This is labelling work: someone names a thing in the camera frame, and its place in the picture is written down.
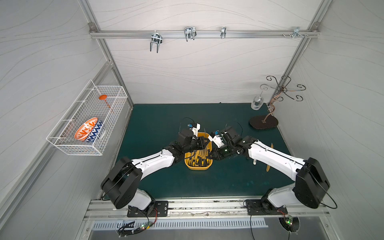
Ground file tools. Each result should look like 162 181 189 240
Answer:
185 149 212 171

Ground yellow plastic storage box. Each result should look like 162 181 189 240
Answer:
184 132 213 171

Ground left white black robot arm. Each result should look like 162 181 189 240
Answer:
101 124 211 212

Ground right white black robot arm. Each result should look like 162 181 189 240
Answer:
208 127 330 211

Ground metal hook tree stand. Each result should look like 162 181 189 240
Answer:
249 75 307 130

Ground green table mat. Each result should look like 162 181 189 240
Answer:
119 103 292 199

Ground clear glass cup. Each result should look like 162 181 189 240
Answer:
251 95 264 111

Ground blue white patterned bowl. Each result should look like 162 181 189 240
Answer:
84 120 103 143

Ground orange small spoon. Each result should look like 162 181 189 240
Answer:
99 95 111 109

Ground orange white patterned bowl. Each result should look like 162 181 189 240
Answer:
74 118 99 142

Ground round black floor port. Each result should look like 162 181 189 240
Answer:
279 217 300 233

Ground double metal hook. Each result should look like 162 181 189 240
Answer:
150 33 163 53

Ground metal clamp hook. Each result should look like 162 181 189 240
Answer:
184 27 197 42

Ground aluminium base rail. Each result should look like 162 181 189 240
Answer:
83 196 331 220

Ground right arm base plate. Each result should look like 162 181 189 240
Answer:
243 199 288 216

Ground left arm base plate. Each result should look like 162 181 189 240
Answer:
127 201 169 218

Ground white vented cable duct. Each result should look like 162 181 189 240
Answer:
92 217 269 231

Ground white wire basket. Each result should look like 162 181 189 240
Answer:
46 80 128 156

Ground right metal bracket hook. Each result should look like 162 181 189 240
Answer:
282 27 309 39

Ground aluminium top rail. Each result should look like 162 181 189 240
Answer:
90 30 321 40

